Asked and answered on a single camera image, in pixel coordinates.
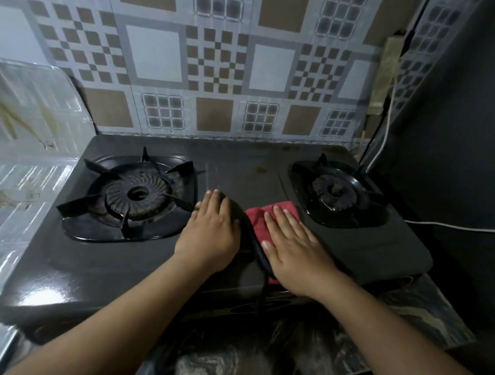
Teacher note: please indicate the person's left hand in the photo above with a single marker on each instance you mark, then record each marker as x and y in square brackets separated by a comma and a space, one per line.
[209, 239]

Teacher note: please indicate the person's right hand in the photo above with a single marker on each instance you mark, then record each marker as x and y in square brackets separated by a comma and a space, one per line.
[299, 262]

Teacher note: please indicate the person's left middle finger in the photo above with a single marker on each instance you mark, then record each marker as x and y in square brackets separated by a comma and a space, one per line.
[214, 203]

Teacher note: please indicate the person's left little finger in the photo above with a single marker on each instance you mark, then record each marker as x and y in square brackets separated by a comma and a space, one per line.
[193, 217]

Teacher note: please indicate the person's right middle finger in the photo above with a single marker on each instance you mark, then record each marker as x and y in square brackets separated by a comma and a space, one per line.
[287, 224]

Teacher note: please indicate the person's left thumb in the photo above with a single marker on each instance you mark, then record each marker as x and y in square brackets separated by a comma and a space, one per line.
[236, 233]

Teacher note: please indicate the person's right thumb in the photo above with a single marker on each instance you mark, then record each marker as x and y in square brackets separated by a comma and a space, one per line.
[268, 253]

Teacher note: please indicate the person's right little finger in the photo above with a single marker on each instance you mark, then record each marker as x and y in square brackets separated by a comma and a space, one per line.
[309, 232]

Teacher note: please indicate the red cleaning cloth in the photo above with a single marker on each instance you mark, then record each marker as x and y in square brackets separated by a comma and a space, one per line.
[255, 220]

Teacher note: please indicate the person's right forearm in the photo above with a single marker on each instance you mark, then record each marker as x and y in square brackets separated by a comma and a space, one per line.
[386, 332]

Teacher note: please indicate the person's left forearm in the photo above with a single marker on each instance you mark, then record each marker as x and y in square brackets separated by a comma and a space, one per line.
[127, 320]

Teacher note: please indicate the black gas stove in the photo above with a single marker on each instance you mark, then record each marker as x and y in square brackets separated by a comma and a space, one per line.
[247, 174]

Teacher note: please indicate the small round burner head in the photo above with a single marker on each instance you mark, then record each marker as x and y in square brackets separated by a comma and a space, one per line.
[334, 191]

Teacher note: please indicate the large round burner head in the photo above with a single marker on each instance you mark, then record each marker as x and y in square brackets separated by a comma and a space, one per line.
[137, 193]

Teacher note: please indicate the small black pan support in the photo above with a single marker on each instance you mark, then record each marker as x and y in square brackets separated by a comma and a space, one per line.
[371, 204]

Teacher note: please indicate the large black pan support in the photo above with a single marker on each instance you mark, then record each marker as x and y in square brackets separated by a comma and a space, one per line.
[85, 204]

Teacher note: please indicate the shiny foil splash guard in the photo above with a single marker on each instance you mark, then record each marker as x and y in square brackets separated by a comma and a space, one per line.
[38, 135]

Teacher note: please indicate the beige wall power strip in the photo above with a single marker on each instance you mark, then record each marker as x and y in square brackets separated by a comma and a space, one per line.
[386, 73]

